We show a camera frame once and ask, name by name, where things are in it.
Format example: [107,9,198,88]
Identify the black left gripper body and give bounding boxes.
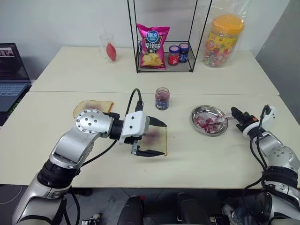
[123,135,144,155]

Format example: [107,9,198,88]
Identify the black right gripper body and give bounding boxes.
[235,112,260,132]

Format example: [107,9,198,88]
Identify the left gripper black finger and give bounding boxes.
[149,116,167,128]
[137,149,165,158]

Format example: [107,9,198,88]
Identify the metal spoon with jam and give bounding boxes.
[205,113,235,124]

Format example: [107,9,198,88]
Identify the white bread slice, square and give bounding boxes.
[138,126,169,157]

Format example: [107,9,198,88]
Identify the open glass jam jar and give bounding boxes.
[154,87,170,111]

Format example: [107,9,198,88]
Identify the bread slice with brown crust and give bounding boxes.
[72,100,115,119]

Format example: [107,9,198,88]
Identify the jam jar with red label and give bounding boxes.
[168,45,180,66]

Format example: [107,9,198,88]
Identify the jam jar with blue label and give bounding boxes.
[179,43,190,64]

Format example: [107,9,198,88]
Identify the round metal dish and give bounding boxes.
[190,105,229,136]

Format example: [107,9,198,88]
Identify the dark rounded shape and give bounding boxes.
[176,192,212,225]
[121,195,145,225]

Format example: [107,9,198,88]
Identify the candy jar with orange lid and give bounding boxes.
[202,14,245,69]

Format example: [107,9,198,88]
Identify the pink potato chip bag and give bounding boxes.
[136,23,171,70]

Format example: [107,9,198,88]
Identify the red silicone utensil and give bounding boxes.
[105,41,118,62]

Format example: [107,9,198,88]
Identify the clear drinking glass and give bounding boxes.
[99,33,115,64]

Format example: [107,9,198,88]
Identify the grey white shoe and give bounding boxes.
[222,203,252,225]

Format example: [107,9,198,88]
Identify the clear plastic bag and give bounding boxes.
[195,0,248,69]

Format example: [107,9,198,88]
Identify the dark laptop computer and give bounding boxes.
[0,43,32,113]

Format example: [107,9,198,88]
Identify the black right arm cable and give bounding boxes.
[242,105,270,218]

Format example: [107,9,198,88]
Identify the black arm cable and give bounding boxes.
[242,105,270,218]
[62,88,145,225]

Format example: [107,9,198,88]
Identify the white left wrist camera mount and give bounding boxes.
[118,111,150,145]

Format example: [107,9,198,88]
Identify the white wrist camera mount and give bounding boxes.
[242,105,278,139]
[118,111,150,145]

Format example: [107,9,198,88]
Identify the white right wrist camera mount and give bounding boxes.
[242,105,278,139]

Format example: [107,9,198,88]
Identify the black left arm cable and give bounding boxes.
[62,88,145,225]

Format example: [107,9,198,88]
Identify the black wire frame rack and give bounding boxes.
[127,0,213,74]

